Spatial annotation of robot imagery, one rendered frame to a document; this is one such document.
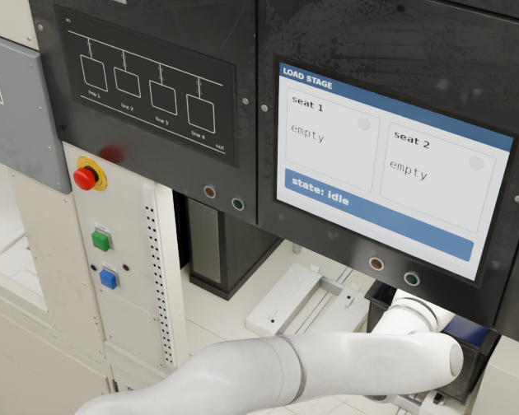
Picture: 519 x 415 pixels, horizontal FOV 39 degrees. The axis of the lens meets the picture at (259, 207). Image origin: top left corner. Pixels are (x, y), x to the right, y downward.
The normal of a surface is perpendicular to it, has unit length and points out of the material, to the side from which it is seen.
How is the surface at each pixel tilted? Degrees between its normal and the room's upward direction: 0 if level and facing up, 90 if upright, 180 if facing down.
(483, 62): 90
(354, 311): 0
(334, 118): 90
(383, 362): 44
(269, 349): 32
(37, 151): 90
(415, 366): 49
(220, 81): 90
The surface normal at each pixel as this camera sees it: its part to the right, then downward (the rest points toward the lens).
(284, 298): 0.00, -0.76
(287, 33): -0.55, 0.55
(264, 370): 0.68, -0.37
